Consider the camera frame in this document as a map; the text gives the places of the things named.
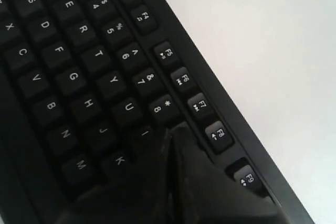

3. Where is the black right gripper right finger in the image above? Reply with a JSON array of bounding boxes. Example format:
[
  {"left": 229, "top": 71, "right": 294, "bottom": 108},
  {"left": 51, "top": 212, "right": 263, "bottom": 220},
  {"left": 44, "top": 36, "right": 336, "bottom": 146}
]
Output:
[{"left": 169, "top": 126, "right": 288, "bottom": 223}]

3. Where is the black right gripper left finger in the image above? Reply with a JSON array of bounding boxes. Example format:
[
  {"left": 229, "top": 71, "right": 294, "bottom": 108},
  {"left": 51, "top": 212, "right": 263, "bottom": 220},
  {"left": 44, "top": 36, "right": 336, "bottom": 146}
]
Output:
[{"left": 56, "top": 128, "right": 171, "bottom": 223}]

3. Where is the black acer keyboard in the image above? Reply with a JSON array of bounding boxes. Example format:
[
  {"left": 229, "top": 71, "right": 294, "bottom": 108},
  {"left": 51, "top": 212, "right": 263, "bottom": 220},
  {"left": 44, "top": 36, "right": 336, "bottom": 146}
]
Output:
[{"left": 1, "top": 0, "right": 312, "bottom": 223}]

